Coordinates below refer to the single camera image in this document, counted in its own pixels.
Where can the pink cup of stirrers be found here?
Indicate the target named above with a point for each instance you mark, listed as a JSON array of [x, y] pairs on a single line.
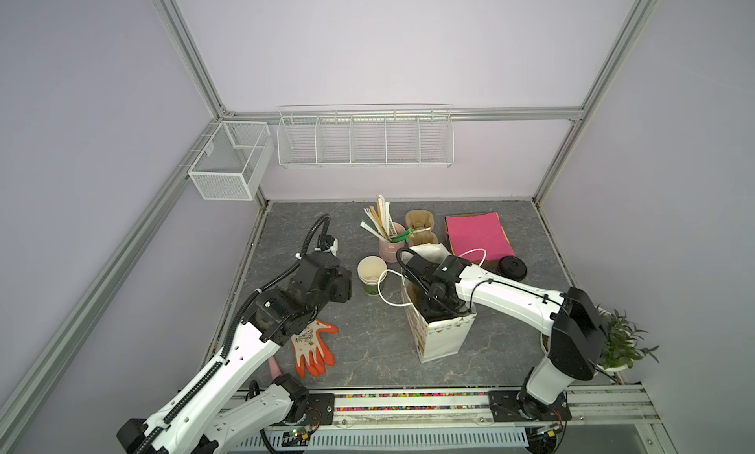
[[379, 224]]

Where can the green paper coffee cup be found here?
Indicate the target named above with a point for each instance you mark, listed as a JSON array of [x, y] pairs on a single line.
[[371, 272]]

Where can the brown pulp cup carrier stack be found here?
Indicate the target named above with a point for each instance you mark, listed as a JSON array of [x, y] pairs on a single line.
[[422, 222]]

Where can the black paper coffee cup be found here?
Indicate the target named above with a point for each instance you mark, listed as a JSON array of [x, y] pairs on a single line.
[[512, 268]]

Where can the orange white work glove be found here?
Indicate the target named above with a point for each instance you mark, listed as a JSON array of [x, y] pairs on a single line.
[[312, 355]]

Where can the long white wire shelf basket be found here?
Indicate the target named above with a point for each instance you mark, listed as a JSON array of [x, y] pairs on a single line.
[[366, 135]]

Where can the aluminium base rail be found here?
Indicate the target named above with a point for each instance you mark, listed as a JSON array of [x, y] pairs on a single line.
[[430, 418]]

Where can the white cartoon paper gift bag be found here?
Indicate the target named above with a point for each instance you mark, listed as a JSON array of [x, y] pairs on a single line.
[[439, 330]]

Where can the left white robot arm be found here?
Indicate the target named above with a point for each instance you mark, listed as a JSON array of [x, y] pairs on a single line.
[[236, 354]]

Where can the potted green plant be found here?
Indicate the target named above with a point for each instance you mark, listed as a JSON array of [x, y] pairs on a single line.
[[622, 350]]

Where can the small white mesh basket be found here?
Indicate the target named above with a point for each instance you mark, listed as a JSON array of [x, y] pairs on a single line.
[[233, 161]]

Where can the purple pink silicone spatula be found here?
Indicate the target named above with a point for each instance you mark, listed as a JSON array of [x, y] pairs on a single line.
[[274, 368]]

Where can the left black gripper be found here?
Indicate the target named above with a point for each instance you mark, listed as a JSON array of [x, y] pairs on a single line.
[[343, 286]]

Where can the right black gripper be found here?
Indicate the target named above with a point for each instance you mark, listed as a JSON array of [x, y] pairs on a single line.
[[417, 300]]

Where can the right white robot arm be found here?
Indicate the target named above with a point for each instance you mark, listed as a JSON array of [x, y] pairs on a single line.
[[574, 329]]

